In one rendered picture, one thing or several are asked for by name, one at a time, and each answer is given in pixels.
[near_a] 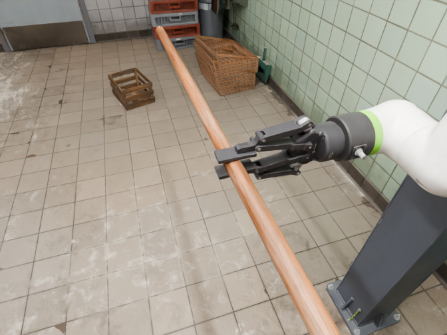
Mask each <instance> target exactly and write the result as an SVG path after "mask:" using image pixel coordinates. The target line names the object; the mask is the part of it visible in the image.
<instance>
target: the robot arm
mask: <svg viewBox="0 0 447 335"><path fill-rule="evenodd" d="M255 135H256V136H255V138H254V137H253V136H252V137H250V139H249V141H250V142H244V143H240V144H236V145H235V146H234V147H230V148H224V149H220V150H214V154H215V157H216V159H217V161H218V163H219V164H222V165H219V166H215V171H216V173H217V176H218V178H219V179H225V178H229V177H230V176H229V175H228V173H227V171H226V169H225V167H224V165H223V164H224V163H228V162H234V161H238V160H240V161H241V163H242V164H243V166H244V168H245V170H246V172H247V173H248V174H250V173H253V174H254V176H255V177H256V179H257V180H260V179H267V178H272V177H279V176H283V175H299V174H300V173H301V172H300V170H299V169H300V167H301V166H302V165H303V164H308V163H309V162H311V161H316V162H326V161H329V160H334V161H336V162H345V161H349V160H353V159H357V158H361V159H362V160H364V159H365V158H366V157H367V156H371V155H374V154H384V155H385V156H387V157H388V158H390V159H391V160H392V161H394V162H395V163H396V164H398V165H399V166H400V167H401V168H402V169H403V170H404V171H405V172H406V173H407V174H408V175H409V176H410V177H411V178H412V179H413V180H414V181H415V182H416V183H417V184H418V185H419V186H420V187H421V188H422V189H424V190H425V191H427V192H428V193H431V194H433V195H437V196H440V197H447V113H446V114H445V115H444V116H443V118H442V119H441V121H439V122H437V121H436V120H435V119H433V118H431V117H430V116H429V115H427V113H425V112H424V111H423V110H421V109H420V108H419V107H417V106H416V105H415V104H413V103H411V102H409V101H406V100H388V101H386V102H383V103H381V104H379V105H377V106H374V107H372V108H369V109H366V110H360V111H356V112H349V113H346V114H339V115H336V116H331V117H329V118H327V120H326V121H325V122H322V123H318V124H313V123H312V121H310V119H309V118H308V117H307V116H306V115H302V116H300V117H298V118H297V119H295V120H292V121H289V122H285V123H282V124H278V125H275V126H270V127H268V128H264V129H260V130H257V131H256V132H255ZM264 135H266V136H264ZM274 150H281V152H279V153H276V154H273V155H270V156H267V157H264V158H261V159H258V160H255V161H251V160H250V158H253V157H256V156H257V152H266V151H274ZM247 158H248V159H247ZM244 159H245V160H244Z"/></svg>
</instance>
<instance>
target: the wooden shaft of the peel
mask: <svg viewBox="0 0 447 335"><path fill-rule="evenodd" d="M156 32H157V34H158V36H159V38H160V40H161V42H162V44H163V46H164V48H165V50H166V52H167V54H168V56H169V58H170V60H171V62H172V64H173V66H174V68H175V70H176V72H177V74H178V76H179V77H180V80H181V81H182V84H183V85H184V88H185V89H186V92H187V93H188V96H189V97H190V100H191V101H192V104H193V105H194V108H195V109H196V112H197V113H198V116H199V117H200V120H201V121H202V124H203V125H204V127H205V129H206V131H207V133H208V135H209V137H210V139H211V141H212V143H213V145H214V147H215V149H216V150H220V149H224V148H230V147H232V146H231V144H230V142H229V140H228V139H227V137H226V135H225V134H224V131H223V130H222V128H221V126H220V125H219V123H218V121H217V120H216V118H215V116H214V114H213V113H212V111H211V110H210V107H209V106H208V104H207V102H206V101H205V99H204V97H203V96H202V93H201V92H200V90H199V89H198V87H197V85H196V83H195V82H194V80H193V78H192V77H191V75H190V73H189V72H188V69H187V68H186V66H185V64H184V63H183V61H182V59H181V58H180V56H179V54H178V52H177V51H176V49H175V48H174V46H173V44H172V42H171V40H170V39H169V37H168V35H167V34H166V32H165V30H164V28H163V27H161V26H158V27H157V28H156ZM223 165H224V167H225V169H226V171H227V173H228V175H229V176H230V178H231V180H232V182H233V184H234V186H235V188H236V190H237V192H238V194H239V196H240V198H241V200H242V202H243V204H244V206H245V208H246V210H247V212H248V214H249V216H250V218H251V220H252V222H253V224H254V225H255V228H256V229H257V232H258V233H259V236H260V237H261V240H262V241H263V244H264V245H265V248H266V249H267V252H268V253H269V256H270V257H271V260H272V261H273V264H274V265H275V268H276V269H277V272H278V273H279V275H280V277H281V279H282V281H283V283H284V285H285V287H286V289H287V291H288V293H289V295H290V297H291V299H292V301H293V303H294V305H295V307H296V309H297V311H298V313H299V315H300V317H301V319H302V321H303V323H304V325H305V326H306V328H307V330H308V332H309V334H310V335H341V333H340V332H339V329H338V328H337V326H336V324H335V323H334V321H333V319H332V318H331V315H330V314H329V312H328V311H327V309H326V307H325V305H324V304H323V302H322V300H321V299H320V297H319V295H318V294H317V291H316V290H315V288H314V286H313V285H312V283H311V281H310V280H309V278H308V276H307V274H306V273H305V271H304V270H303V267H302V266H301V264H300V262H299V261H298V259H297V257H296V256H295V253H294V252H293V250H292V249H291V247H290V245H289V243H288V242H287V240H286V238H285V237H284V235H283V233H282V232H281V230H280V228H279V226H278V224H277V223H276V221H275V220H274V218H273V216H272V214H271V213H270V211H269V209H268V208H267V206H266V204H265V202H264V200H263V199H262V197H261V196H260V194H259V192H258V190H257V188H256V187H255V185H254V183H253V182H252V180H251V178H250V176H249V175H248V173H247V172H246V170H245V168H244V166H243V164H242V163H241V161H240V160H238V161H234V162H228V163H224V164H223Z"/></svg>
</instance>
